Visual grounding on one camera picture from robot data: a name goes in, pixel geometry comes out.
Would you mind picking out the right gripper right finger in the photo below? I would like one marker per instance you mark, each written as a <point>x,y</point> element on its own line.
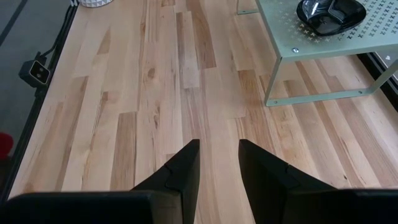
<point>270,193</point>

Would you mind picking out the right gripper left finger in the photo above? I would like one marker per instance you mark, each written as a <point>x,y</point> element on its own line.
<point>174,193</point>

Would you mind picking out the green perforated metal shelf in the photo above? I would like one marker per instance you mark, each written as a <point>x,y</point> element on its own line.
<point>286,37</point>

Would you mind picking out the red object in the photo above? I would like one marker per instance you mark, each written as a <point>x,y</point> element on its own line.
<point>4,145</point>

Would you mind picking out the green plant in white pot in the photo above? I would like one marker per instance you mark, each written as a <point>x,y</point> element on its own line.
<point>94,2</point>

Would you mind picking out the black table frame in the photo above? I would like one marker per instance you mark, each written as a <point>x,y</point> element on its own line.
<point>29,124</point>

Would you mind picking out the small black camera box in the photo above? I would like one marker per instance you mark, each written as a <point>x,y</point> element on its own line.
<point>37,73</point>

